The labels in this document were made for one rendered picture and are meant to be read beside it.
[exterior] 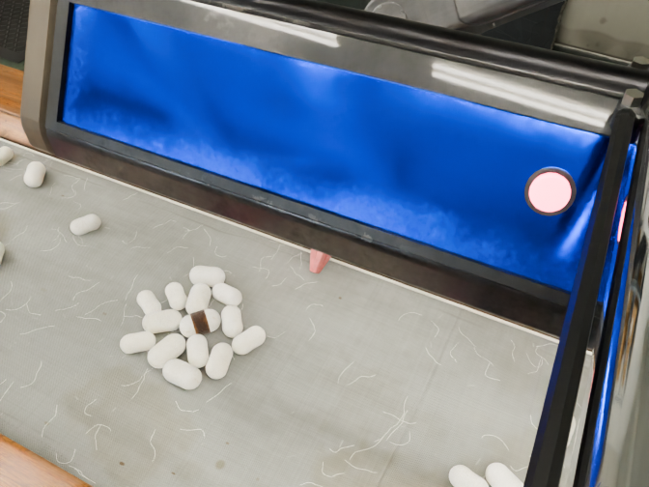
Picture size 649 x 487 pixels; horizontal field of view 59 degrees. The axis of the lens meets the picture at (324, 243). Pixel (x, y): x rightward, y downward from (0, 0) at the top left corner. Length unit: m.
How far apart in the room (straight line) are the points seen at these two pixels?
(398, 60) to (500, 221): 0.06
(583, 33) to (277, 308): 2.08
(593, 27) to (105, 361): 2.20
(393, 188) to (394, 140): 0.02
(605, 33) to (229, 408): 2.18
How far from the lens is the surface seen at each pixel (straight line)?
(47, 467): 0.51
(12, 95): 0.92
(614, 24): 2.47
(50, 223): 0.72
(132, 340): 0.55
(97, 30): 0.24
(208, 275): 0.58
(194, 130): 0.22
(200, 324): 0.55
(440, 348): 0.55
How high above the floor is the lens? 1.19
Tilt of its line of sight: 46 degrees down
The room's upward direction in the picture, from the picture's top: straight up
